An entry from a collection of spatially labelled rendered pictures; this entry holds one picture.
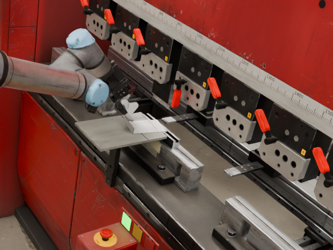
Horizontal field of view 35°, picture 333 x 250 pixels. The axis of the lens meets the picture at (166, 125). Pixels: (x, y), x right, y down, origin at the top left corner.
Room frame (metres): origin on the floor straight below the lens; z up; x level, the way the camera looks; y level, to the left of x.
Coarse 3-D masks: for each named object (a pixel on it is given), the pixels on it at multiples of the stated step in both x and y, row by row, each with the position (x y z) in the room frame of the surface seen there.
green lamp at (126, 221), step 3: (123, 213) 1.37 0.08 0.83; (123, 216) 1.37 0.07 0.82; (126, 216) 1.36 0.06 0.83; (123, 219) 1.37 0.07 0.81; (126, 219) 1.36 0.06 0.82; (129, 219) 1.35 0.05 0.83; (123, 222) 1.37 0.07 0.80; (126, 222) 1.36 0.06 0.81; (129, 222) 1.35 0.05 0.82; (126, 225) 1.35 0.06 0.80; (129, 225) 1.34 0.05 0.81; (126, 228) 1.35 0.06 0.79; (129, 228) 1.34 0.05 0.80
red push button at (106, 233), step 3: (102, 231) 1.29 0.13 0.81; (105, 231) 1.29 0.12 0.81; (108, 231) 1.29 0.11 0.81; (111, 231) 1.30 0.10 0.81; (102, 234) 1.28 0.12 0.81; (105, 234) 1.28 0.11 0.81; (108, 234) 1.28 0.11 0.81; (111, 234) 1.29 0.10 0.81; (102, 237) 1.29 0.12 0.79; (105, 237) 1.27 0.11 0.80; (108, 237) 1.27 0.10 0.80; (105, 240) 1.28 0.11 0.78; (108, 240) 1.29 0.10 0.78
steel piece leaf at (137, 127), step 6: (126, 120) 1.64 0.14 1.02; (144, 120) 1.70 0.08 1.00; (132, 126) 1.59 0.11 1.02; (138, 126) 1.64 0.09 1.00; (144, 126) 1.65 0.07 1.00; (150, 126) 1.66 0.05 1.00; (132, 132) 1.59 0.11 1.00; (138, 132) 1.60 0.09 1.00; (144, 132) 1.61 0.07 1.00; (150, 132) 1.62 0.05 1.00
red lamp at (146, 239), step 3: (147, 237) 1.28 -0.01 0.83; (147, 240) 1.27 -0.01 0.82; (150, 240) 1.27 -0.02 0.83; (144, 243) 1.28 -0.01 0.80; (147, 243) 1.27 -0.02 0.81; (150, 243) 1.26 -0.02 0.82; (153, 243) 1.25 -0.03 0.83; (144, 246) 1.28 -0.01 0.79; (147, 246) 1.27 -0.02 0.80; (150, 246) 1.26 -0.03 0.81; (153, 246) 1.25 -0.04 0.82; (147, 249) 1.27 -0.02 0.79; (150, 249) 1.26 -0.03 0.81
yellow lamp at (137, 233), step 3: (135, 225) 1.32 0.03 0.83; (135, 228) 1.32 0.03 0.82; (138, 228) 1.31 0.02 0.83; (135, 231) 1.32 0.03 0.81; (138, 231) 1.31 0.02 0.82; (141, 231) 1.30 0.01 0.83; (132, 234) 1.33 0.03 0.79; (135, 234) 1.32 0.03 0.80; (138, 234) 1.31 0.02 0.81; (141, 234) 1.30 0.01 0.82; (135, 237) 1.32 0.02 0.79; (138, 237) 1.31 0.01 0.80; (141, 237) 1.30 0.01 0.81; (138, 240) 1.30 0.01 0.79
